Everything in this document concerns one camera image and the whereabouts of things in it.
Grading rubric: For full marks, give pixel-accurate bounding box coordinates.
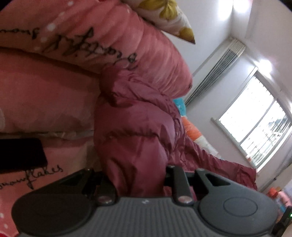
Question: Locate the floral pillow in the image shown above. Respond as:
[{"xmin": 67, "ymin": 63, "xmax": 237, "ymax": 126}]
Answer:
[{"xmin": 124, "ymin": 0, "xmax": 195, "ymax": 44}]

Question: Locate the pink folded blanket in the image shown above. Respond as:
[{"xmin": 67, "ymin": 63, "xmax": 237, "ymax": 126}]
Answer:
[{"xmin": 1, "ymin": 1, "xmax": 192, "ymax": 133}]

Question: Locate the bright window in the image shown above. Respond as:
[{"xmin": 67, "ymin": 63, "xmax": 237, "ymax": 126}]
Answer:
[{"xmin": 212, "ymin": 69, "xmax": 291, "ymax": 170}]

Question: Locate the black phone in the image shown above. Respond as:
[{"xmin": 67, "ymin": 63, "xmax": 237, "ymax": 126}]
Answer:
[{"xmin": 0, "ymin": 138, "xmax": 48, "ymax": 174}]

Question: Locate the maroon down jacket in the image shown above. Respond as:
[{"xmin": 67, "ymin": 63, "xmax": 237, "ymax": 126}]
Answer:
[{"xmin": 94, "ymin": 68, "xmax": 256, "ymax": 197}]

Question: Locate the colourful rolled quilt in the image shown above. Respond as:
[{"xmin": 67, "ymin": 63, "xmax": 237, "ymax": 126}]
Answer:
[{"xmin": 173, "ymin": 98, "xmax": 221, "ymax": 158}]

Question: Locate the pink printed bed sheet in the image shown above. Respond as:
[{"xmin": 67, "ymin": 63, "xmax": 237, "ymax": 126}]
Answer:
[{"xmin": 1, "ymin": 137, "xmax": 98, "ymax": 236}]

